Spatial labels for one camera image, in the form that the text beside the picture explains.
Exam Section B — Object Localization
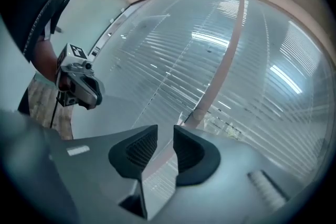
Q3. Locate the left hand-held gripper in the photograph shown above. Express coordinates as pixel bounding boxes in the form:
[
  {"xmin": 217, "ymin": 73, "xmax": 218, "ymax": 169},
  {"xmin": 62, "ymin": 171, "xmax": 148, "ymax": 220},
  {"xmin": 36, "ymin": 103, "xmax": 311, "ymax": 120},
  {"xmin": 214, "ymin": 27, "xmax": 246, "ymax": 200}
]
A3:
[{"xmin": 55, "ymin": 42, "xmax": 106, "ymax": 111}]

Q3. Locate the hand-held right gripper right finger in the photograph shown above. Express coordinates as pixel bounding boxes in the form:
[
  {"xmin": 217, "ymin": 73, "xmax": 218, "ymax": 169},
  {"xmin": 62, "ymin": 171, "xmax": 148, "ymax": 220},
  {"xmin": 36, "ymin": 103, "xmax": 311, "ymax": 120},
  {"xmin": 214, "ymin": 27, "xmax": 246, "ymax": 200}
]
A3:
[{"xmin": 143, "ymin": 124, "xmax": 299, "ymax": 224}]

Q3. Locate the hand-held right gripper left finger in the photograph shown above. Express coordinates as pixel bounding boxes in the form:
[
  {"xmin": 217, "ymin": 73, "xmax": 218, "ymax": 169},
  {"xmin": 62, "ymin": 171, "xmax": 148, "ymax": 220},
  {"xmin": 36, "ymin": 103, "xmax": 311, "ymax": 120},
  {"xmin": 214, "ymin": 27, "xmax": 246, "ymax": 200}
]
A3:
[{"xmin": 48, "ymin": 124, "xmax": 160, "ymax": 224}]

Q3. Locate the person's left forearm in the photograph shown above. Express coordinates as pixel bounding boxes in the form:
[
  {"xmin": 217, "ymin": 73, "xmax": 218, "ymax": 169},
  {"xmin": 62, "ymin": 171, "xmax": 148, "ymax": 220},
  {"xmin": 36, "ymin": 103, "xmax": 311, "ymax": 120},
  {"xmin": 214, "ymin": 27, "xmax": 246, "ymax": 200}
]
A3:
[{"xmin": 29, "ymin": 38, "xmax": 60, "ymax": 82}]

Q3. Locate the person's left hand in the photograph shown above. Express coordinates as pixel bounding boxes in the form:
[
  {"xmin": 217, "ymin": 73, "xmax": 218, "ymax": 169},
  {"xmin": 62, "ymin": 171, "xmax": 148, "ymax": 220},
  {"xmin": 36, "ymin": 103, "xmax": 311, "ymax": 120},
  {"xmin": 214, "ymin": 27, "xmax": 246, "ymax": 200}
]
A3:
[{"xmin": 58, "ymin": 76, "xmax": 70, "ymax": 91}]

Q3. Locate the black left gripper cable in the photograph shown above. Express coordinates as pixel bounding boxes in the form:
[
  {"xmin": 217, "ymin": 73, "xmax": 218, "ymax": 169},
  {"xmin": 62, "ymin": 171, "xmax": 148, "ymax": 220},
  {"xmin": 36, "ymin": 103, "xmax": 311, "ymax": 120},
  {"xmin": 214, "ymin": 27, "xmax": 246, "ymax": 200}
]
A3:
[{"xmin": 50, "ymin": 91, "xmax": 60, "ymax": 129}]

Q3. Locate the grey metal partition post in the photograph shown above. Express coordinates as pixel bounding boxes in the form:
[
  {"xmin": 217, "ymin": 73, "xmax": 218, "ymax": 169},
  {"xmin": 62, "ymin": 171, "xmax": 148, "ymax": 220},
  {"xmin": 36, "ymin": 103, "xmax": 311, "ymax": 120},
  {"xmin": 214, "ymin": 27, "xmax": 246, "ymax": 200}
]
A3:
[{"xmin": 183, "ymin": 0, "xmax": 249, "ymax": 130}]

